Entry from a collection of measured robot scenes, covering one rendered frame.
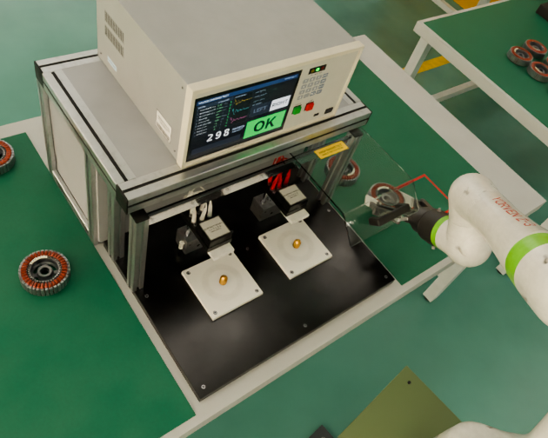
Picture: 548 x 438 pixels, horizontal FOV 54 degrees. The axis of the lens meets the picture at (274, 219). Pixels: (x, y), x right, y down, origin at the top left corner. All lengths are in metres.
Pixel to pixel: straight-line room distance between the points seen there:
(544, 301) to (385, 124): 1.19
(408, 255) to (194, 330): 0.69
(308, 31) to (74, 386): 0.91
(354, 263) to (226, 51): 0.72
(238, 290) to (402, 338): 1.20
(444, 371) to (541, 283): 1.52
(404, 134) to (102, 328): 1.25
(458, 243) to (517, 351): 1.41
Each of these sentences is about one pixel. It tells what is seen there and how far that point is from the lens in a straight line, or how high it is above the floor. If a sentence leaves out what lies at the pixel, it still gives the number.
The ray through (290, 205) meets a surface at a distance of 1.37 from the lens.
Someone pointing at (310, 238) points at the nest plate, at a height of 0.78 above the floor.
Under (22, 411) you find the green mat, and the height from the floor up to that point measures 0.75.
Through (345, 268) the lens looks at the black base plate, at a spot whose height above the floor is 0.77.
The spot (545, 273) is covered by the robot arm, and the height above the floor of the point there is 1.33.
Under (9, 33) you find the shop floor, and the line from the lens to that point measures 3.36.
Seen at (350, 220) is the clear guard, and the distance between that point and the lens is 1.22.
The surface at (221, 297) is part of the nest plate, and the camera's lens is 1.34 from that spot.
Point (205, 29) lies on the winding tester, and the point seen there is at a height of 1.32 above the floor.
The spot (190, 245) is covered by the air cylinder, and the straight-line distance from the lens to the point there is 1.38.
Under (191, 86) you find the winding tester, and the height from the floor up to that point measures 1.32.
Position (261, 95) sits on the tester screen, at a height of 1.26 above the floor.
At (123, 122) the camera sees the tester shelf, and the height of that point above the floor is 1.11.
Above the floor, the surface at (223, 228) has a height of 0.92.
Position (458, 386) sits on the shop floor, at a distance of 2.45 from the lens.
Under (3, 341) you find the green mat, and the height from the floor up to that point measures 0.75.
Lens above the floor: 1.94
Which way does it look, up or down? 50 degrees down
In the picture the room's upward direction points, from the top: 21 degrees clockwise
